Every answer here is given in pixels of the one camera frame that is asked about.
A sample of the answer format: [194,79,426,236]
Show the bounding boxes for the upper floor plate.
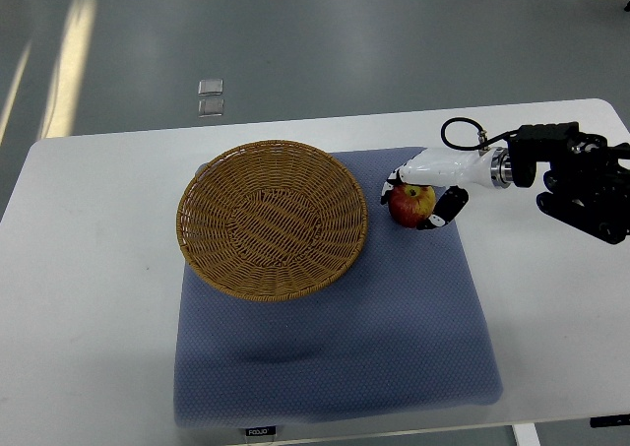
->
[198,78,223,96]

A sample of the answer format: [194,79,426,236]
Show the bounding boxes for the floor plate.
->
[198,78,223,96]
[198,97,224,117]

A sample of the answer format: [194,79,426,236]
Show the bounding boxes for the blue grey cloth mat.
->
[174,147,502,428]

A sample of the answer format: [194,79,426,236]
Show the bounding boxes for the lower floor plate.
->
[198,97,224,117]

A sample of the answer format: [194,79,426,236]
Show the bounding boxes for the woven wicker basket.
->
[176,140,368,302]

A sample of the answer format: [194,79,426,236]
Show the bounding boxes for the red yellow apple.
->
[388,184,437,228]

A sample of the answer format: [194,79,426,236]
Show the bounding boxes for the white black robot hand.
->
[380,148,512,230]

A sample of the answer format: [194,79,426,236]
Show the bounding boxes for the white table leg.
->
[512,423,541,446]

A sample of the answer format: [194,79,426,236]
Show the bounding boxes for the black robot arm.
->
[440,117,629,244]

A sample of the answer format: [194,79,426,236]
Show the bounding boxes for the black label tag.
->
[243,425,277,438]

